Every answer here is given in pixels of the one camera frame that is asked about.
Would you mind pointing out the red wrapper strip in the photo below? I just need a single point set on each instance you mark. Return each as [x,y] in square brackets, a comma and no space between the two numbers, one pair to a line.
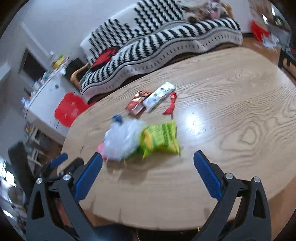
[171,104]

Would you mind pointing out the red cushion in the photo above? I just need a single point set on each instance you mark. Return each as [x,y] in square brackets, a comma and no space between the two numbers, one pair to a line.
[104,56]

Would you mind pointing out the green snack bag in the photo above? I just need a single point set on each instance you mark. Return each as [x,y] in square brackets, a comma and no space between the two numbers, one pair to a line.
[161,139]

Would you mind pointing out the yellow green box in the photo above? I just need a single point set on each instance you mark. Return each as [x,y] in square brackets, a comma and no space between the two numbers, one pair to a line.
[58,62]

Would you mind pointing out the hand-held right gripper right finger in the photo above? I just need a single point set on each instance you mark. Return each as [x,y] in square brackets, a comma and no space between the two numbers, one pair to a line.
[208,176]

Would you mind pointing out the black box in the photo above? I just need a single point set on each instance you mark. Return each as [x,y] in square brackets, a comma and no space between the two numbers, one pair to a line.
[75,68]

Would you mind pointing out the small pink item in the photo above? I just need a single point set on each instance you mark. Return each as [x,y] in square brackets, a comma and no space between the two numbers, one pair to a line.
[100,148]

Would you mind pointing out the red cigarette pack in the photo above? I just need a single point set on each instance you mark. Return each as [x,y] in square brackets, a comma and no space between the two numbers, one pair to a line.
[137,103]

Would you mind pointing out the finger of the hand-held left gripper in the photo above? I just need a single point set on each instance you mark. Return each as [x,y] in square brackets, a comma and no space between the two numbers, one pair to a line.
[59,160]
[75,165]

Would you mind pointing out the wooden sofa armrest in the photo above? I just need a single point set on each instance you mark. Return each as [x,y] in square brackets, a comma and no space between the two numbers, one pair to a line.
[77,75]

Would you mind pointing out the white shelf rack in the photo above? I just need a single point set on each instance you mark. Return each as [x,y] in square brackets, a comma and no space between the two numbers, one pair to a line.
[33,143]

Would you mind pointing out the red plastic stool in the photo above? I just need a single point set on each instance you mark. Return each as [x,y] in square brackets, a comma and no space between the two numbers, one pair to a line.
[69,110]

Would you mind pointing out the white cabinet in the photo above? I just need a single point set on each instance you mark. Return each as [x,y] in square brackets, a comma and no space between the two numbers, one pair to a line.
[46,99]

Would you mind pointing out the black side table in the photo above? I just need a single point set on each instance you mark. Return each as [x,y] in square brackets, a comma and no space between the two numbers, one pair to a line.
[286,59]

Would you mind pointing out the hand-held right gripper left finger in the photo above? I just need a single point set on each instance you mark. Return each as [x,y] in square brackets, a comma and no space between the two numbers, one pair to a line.
[89,178]

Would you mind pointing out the silvery white patterned packet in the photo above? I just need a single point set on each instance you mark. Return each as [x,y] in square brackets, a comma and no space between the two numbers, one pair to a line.
[158,96]

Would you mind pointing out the patterned cloth pile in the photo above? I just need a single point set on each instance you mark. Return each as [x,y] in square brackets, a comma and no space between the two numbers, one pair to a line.
[201,9]

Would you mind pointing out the clear plastic bag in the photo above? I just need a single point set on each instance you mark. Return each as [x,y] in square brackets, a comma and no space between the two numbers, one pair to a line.
[122,139]

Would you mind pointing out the red bag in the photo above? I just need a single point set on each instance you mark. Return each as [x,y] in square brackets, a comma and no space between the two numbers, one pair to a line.
[259,31]

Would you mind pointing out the black white striped blanket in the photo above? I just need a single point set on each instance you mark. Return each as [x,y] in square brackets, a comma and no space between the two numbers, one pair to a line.
[161,41]

